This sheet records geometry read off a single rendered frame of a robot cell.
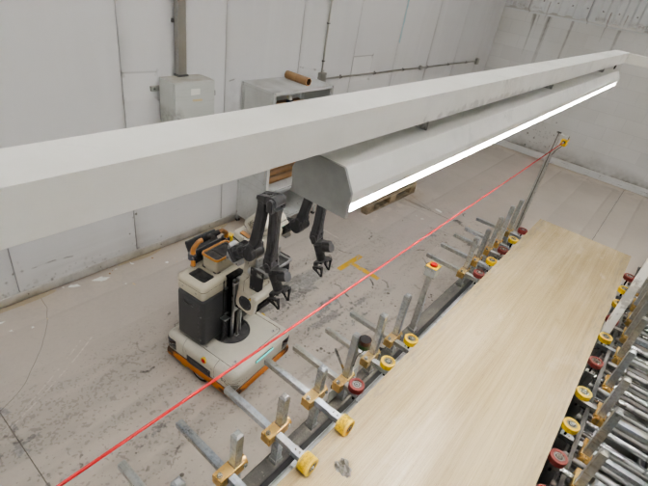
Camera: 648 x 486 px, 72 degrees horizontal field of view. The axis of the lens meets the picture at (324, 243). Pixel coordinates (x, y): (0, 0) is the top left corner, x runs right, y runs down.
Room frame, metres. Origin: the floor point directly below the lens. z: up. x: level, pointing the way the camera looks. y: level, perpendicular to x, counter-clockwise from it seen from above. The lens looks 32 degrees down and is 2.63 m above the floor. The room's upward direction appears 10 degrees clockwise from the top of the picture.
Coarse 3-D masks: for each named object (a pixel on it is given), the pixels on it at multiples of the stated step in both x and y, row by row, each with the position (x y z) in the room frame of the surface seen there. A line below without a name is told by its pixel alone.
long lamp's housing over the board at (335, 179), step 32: (512, 96) 1.37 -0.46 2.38; (544, 96) 1.46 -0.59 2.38; (576, 96) 1.78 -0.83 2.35; (416, 128) 0.87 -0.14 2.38; (448, 128) 0.92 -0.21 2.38; (480, 128) 1.03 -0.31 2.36; (512, 128) 1.20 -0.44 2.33; (320, 160) 0.64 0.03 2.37; (352, 160) 0.65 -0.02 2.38; (384, 160) 0.69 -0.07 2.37; (416, 160) 0.77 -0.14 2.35; (320, 192) 0.63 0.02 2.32; (352, 192) 0.61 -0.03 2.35
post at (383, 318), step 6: (384, 312) 1.81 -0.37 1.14; (384, 318) 1.78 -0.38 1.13; (378, 324) 1.79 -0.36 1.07; (384, 324) 1.79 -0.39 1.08; (378, 330) 1.79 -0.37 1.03; (384, 330) 1.81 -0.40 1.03; (378, 336) 1.78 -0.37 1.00; (372, 342) 1.80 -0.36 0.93; (378, 342) 1.78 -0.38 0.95; (372, 348) 1.79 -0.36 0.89; (378, 348) 1.80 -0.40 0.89; (372, 366) 1.80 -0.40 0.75
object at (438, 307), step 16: (448, 288) 2.76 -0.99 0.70; (464, 288) 2.84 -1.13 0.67; (432, 304) 2.53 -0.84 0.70; (448, 304) 2.62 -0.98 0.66; (432, 320) 2.40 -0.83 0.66; (384, 352) 1.98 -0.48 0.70; (400, 352) 2.05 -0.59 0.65; (368, 384) 1.76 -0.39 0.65; (336, 400) 1.56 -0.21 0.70; (352, 400) 1.63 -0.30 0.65; (320, 416) 1.45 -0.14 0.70; (304, 432) 1.34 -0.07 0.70; (320, 432) 1.40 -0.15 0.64; (304, 448) 1.30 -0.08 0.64; (272, 464) 1.16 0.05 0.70; (288, 464) 1.21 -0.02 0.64; (256, 480) 1.07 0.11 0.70; (272, 480) 1.12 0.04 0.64
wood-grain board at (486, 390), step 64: (512, 256) 3.05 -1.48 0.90; (576, 256) 3.24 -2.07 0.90; (448, 320) 2.14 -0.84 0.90; (512, 320) 2.25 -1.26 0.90; (576, 320) 2.37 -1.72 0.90; (384, 384) 1.55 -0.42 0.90; (448, 384) 1.63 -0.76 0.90; (512, 384) 1.70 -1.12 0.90; (576, 384) 1.79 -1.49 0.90; (320, 448) 1.14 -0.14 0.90; (384, 448) 1.19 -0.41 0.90; (448, 448) 1.25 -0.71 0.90; (512, 448) 1.31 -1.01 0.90
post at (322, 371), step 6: (324, 366) 1.39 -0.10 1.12; (318, 372) 1.38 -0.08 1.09; (324, 372) 1.37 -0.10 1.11; (318, 378) 1.38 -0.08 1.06; (324, 378) 1.38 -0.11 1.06; (318, 384) 1.37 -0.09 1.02; (324, 384) 1.39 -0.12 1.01; (318, 390) 1.37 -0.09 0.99; (312, 408) 1.38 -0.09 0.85; (312, 414) 1.37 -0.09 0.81; (312, 420) 1.37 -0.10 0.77
